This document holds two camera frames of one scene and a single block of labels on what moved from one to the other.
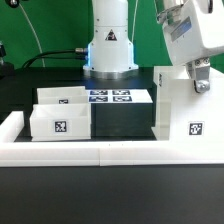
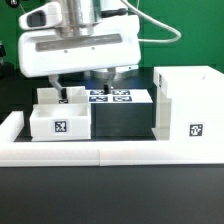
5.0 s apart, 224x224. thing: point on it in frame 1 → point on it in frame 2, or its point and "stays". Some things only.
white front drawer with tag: x=61 y=122 stays
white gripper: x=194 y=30 → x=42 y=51
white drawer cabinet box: x=182 y=112 stays
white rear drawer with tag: x=76 y=95 stays
